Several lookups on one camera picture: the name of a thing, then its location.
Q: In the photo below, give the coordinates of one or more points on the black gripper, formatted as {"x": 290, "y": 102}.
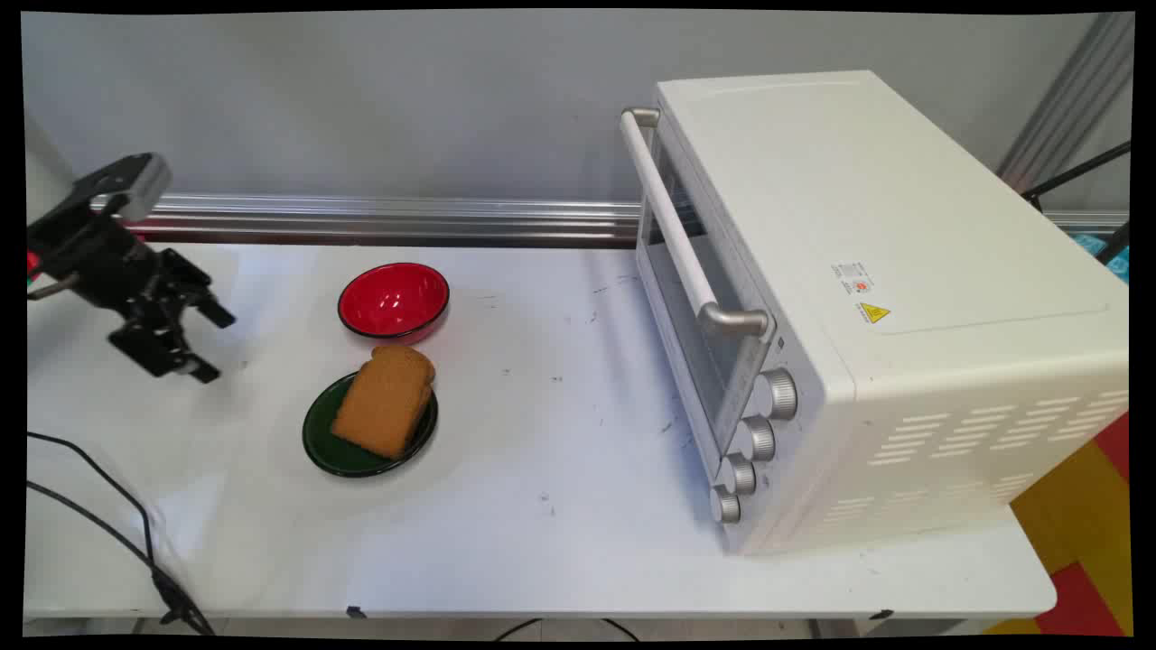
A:
{"x": 99, "y": 257}

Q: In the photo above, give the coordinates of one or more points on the large silver oven knob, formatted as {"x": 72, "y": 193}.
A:
{"x": 778, "y": 394}

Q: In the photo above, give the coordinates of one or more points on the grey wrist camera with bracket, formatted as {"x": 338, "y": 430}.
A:
{"x": 135, "y": 185}

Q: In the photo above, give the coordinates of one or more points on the horizontal aluminium rail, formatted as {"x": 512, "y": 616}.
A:
{"x": 406, "y": 217}

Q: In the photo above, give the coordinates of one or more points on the red cloth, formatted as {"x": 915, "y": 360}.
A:
{"x": 32, "y": 263}

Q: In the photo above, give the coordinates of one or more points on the white label sticker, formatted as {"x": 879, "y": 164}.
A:
{"x": 852, "y": 278}

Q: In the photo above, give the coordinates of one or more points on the brown bread slice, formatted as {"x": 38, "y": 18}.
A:
{"x": 384, "y": 402}

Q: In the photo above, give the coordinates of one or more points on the slanted aluminium post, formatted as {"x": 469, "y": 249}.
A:
{"x": 1070, "y": 99}

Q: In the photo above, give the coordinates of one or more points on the yellow warning sticker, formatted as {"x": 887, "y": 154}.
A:
{"x": 874, "y": 312}

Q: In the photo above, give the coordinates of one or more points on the black table clip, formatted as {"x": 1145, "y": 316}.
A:
{"x": 881, "y": 616}
{"x": 356, "y": 612}

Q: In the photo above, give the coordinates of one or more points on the red bowl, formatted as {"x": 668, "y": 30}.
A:
{"x": 393, "y": 301}

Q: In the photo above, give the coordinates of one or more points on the white toaster oven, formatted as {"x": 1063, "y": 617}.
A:
{"x": 903, "y": 271}

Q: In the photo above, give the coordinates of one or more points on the teal object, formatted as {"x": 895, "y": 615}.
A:
{"x": 1104, "y": 253}

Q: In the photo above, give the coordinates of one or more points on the thin black rod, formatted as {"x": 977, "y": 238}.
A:
{"x": 1079, "y": 170}

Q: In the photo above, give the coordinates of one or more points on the dark green plate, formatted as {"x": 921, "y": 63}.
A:
{"x": 339, "y": 447}

